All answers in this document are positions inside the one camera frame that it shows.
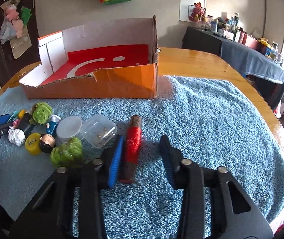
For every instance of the red plush toy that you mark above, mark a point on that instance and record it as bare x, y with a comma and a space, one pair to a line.
198, 13

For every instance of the side table with blue cloth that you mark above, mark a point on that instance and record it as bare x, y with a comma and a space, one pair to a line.
268, 76

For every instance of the green plush on door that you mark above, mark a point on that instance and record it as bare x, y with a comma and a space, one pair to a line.
25, 15

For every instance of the white figure piece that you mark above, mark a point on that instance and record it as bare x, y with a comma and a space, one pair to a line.
16, 137

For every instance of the orange cardboard box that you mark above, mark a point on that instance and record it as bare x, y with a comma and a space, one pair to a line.
104, 59

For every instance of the teal thread snips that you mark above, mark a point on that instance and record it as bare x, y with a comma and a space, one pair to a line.
14, 116

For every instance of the pink plush pig toys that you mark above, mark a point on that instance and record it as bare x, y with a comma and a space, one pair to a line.
13, 16

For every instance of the yellow bottle cap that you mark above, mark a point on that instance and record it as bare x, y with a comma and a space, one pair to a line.
32, 144

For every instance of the round white plastic container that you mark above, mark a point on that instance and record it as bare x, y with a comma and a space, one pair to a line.
68, 128

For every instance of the blue terry towel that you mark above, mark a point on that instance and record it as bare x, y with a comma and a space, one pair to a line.
210, 121

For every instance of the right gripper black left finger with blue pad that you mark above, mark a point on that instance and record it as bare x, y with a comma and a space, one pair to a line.
49, 214

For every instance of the yellow small toy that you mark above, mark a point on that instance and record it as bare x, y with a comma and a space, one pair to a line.
21, 114

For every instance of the small doll figure black hair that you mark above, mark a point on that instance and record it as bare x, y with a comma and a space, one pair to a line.
47, 140

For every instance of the clear plastic bag on door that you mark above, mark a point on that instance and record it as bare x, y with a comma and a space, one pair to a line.
7, 31

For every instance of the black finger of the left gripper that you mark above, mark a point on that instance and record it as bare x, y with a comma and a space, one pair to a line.
2, 131

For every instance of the wooden stick with red thread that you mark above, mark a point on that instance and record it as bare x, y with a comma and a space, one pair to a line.
132, 149

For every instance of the green fuzzy ball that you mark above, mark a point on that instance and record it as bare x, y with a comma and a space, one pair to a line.
69, 154
40, 113

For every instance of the clear square plastic box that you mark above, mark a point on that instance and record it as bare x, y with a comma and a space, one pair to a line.
98, 130

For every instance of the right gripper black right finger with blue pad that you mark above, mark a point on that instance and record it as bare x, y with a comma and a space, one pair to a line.
233, 213

